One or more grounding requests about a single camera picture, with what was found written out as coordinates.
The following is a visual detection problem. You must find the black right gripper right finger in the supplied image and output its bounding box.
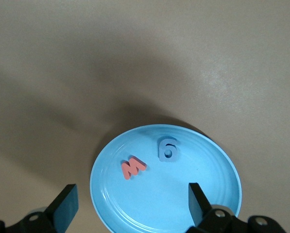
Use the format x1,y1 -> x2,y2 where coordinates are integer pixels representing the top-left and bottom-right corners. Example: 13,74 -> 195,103
188,182 -> 290,233

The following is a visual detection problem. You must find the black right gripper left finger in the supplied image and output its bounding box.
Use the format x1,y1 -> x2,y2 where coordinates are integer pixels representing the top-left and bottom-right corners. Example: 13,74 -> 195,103
0,183 -> 79,233

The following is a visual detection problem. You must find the blue letter g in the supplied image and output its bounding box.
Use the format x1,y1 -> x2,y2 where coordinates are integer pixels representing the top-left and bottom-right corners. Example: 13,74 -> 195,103
158,136 -> 179,163

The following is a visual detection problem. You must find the red letter w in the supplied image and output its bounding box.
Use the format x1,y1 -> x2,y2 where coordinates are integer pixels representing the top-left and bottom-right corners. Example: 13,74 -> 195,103
120,156 -> 148,181

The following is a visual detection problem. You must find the blue plate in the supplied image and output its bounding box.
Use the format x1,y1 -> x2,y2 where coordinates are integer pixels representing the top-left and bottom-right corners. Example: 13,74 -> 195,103
89,124 -> 242,233

